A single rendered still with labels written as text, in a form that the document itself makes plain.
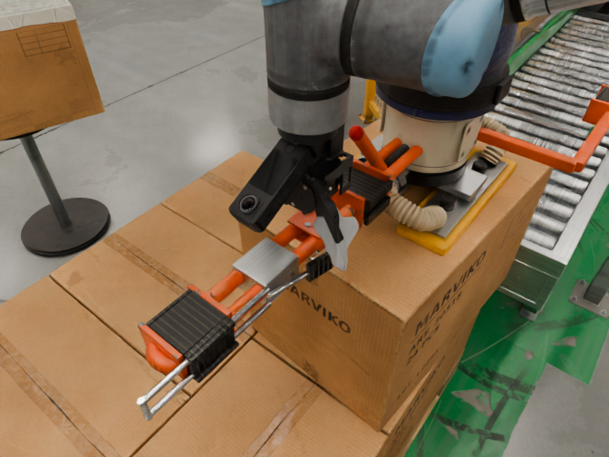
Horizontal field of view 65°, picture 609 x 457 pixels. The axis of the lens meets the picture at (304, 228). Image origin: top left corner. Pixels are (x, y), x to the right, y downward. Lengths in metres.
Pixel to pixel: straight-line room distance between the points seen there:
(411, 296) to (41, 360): 0.91
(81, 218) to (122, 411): 1.48
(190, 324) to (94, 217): 1.95
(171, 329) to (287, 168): 0.23
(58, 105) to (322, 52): 1.62
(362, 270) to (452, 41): 0.49
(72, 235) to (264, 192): 1.96
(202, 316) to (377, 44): 0.36
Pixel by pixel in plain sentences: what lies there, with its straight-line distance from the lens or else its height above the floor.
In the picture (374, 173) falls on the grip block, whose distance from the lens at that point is 0.79.
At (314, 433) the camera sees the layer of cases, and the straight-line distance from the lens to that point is 1.10.
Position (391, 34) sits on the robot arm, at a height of 1.40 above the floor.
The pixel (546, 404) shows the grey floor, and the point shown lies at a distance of 1.93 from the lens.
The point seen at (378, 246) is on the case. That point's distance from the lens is 0.87.
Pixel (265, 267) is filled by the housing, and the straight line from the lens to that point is 0.64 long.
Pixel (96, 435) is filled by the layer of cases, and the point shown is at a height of 0.54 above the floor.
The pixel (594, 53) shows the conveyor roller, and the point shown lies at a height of 0.53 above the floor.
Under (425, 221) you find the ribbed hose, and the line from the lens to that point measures 0.83.
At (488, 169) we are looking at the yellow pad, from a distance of 1.07.
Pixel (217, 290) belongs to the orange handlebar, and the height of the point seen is 1.08.
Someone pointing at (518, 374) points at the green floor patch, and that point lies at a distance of 1.95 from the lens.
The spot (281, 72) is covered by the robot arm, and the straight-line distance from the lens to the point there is 0.50.
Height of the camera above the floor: 1.56
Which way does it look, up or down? 43 degrees down
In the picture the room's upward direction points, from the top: straight up
